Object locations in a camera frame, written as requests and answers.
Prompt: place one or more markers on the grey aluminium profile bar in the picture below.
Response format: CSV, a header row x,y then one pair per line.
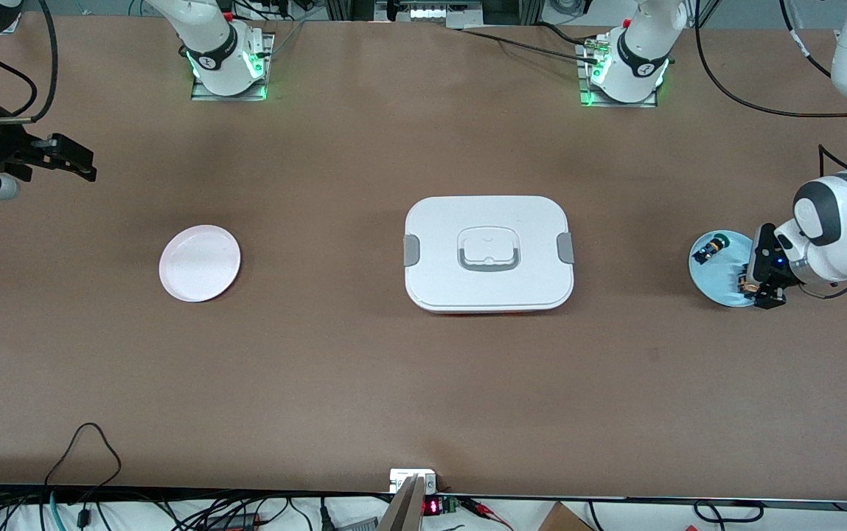
x,y
405,512

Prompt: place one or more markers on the brown cardboard piece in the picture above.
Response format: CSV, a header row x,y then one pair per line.
x,y
563,520

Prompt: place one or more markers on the white lidded storage container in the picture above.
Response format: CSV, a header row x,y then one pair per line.
x,y
489,287

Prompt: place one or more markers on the small white mount block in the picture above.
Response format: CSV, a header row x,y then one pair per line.
x,y
402,478

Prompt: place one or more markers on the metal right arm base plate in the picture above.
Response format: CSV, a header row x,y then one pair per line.
x,y
206,94

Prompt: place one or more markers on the white electronics box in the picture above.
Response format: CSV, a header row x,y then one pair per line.
x,y
441,11

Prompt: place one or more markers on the light blue round plate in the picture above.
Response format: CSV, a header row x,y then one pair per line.
x,y
722,284

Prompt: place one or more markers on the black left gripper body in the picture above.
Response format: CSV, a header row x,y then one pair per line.
x,y
765,259

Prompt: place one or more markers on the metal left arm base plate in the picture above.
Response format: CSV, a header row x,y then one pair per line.
x,y
593,99

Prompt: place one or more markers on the red digit display board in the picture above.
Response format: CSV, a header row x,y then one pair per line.
x,y
432,507

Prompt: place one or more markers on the pink round plate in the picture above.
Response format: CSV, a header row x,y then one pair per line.
x,y
200,263

